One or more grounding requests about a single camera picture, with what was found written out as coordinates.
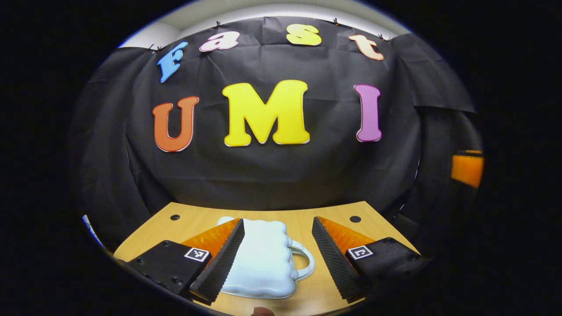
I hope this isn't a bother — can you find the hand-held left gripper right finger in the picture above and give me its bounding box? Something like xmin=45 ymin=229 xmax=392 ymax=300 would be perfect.
xmin=312 ymin=216 xmax=431 ymax=303

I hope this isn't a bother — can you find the white quilted suitcase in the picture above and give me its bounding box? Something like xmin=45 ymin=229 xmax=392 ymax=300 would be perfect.
xmin=217 ymin=216 xmax=315 ymax=300

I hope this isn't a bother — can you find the black backdrop cloth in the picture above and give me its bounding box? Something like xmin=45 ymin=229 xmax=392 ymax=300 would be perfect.
xmin=70 ymin=17 xmax=483 ymax=253

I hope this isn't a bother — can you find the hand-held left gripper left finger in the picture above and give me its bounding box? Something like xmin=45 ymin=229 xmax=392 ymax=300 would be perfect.
xmin=127 ymin=218 xmax=245 ymax=305

